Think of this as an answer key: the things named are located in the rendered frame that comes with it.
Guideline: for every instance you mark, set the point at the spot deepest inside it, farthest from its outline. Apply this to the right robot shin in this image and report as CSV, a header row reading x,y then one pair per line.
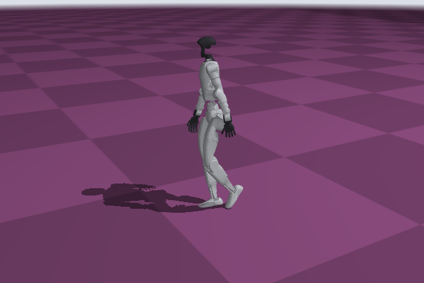
x,y
211,182

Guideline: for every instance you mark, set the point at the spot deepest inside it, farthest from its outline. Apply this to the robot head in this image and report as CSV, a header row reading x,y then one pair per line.
x,y
206,42

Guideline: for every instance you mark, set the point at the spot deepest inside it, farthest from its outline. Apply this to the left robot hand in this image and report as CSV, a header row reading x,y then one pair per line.
x,y
228,127

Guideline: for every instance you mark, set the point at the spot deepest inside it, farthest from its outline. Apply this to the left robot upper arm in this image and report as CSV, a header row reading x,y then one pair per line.
x,y
212,71

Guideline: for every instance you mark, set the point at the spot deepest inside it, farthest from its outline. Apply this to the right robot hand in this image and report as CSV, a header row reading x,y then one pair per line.
x,y
193,122

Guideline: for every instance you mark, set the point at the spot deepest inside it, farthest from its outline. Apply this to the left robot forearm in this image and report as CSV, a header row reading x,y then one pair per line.
x,y
223,104

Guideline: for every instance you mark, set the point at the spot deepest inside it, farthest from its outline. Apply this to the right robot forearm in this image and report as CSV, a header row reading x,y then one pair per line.
x,y
200,105

